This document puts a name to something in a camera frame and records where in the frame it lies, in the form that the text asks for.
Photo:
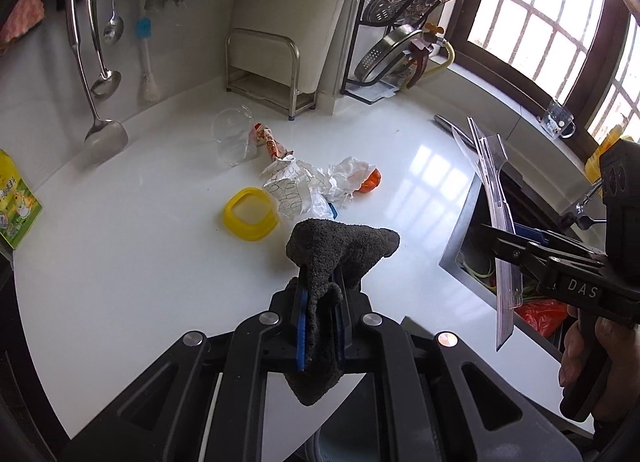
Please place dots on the steel spatula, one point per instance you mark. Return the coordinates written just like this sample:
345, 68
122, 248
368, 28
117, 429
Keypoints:
106, 138

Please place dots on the glass mug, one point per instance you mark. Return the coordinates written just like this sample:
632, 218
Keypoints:
557, 121

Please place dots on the steel faucet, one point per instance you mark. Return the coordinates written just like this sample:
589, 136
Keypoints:
576, 214

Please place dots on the clear plastic sheet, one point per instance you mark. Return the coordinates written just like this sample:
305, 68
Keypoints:
491, 157

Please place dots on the pink sponge cloth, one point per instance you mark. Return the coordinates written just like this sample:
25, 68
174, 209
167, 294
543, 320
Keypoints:
26, 14

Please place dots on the steel colander pot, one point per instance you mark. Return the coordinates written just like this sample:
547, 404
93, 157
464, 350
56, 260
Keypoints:
385, 53

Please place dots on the small steel spoon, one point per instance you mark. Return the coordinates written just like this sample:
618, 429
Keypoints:
115, 26

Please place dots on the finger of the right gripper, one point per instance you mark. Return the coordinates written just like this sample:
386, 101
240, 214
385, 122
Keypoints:
548, 238
531, 256

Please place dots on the yellow green detergent pouch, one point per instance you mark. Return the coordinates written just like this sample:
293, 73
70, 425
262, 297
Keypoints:
18, 205

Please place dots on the red plastic bag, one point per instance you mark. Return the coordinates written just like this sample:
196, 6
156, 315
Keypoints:
545, 316

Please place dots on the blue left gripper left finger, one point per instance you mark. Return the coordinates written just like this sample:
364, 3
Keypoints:
301, 318

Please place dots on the red white snack wrapper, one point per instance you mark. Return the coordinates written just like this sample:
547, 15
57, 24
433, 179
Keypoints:
261, 135

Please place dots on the clear plastic cup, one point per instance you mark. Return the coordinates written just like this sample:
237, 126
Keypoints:
233, 131

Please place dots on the black wire pot rack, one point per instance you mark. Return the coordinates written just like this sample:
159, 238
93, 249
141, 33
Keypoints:
410, 67

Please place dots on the dark grey cloth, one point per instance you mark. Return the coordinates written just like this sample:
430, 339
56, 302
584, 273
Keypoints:
332, 258

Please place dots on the steel cutting board rack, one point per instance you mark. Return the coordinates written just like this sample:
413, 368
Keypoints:
265, 66

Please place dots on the black kitchen sink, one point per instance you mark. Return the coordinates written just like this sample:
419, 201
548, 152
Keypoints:
528, 209

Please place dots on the yellow bottle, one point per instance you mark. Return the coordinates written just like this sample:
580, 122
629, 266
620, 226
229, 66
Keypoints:
592, 165

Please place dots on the blue handled bottle brush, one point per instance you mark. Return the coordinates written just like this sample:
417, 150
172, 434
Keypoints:
149, 90

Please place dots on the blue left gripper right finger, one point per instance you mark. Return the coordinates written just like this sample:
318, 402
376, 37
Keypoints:
339, 318

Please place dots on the steel ladle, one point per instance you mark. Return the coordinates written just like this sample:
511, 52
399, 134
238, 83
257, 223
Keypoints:
109, 80

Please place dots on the person's right hand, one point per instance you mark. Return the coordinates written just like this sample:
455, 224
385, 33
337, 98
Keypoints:
599, 371

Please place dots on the white cutting board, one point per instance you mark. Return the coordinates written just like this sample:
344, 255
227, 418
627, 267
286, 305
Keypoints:
295, 2

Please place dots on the orange peel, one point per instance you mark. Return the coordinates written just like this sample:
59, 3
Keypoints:
372, 181

